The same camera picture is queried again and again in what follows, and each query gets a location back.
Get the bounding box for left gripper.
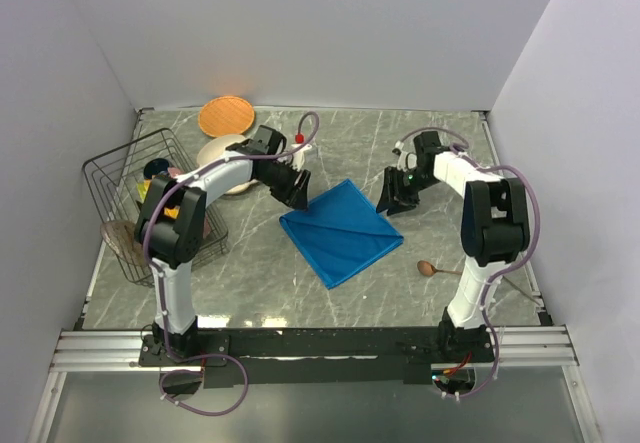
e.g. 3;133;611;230
256;160;310;212

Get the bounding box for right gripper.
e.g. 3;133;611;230
375;167;439;217

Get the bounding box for blue cloth napkin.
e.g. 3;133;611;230
280;179;404;289

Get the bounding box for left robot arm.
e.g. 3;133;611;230
134;125;313;365

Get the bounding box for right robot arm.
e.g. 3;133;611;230
376;128;531;362

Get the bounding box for wooden spoon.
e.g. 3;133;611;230
417;260;461;277

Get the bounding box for cream divided plate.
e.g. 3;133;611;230
196;134;252;196

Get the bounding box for orange woven round mat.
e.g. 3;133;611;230
198;96;255;138

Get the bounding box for pink plate in rack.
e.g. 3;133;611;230
164;167;211;238

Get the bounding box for metal fork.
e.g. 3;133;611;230
502;276;543;308

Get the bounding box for dark blue bowl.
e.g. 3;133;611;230
143;158;171;180

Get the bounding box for yellow plate in rack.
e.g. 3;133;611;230
136;180;179;220

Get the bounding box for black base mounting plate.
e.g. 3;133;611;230
139;327;494;388

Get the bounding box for brown wooden plate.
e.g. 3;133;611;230
100;220;146;266

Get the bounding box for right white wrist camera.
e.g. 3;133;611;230
392;140;414;171

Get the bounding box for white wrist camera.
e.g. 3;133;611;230
290;133;318;171
392;140;414;171

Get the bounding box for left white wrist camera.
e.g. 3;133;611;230
290;133;318;171

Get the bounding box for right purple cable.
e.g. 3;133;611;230
394;127;542;402

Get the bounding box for purple cable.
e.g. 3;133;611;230
142;110;320;418
394;127;542;402

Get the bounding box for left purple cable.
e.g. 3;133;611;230
142;110;320;418

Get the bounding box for black wire dish rack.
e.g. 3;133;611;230
82;127;230;288

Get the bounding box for aluminium rail frame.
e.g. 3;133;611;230
27;326;602;442

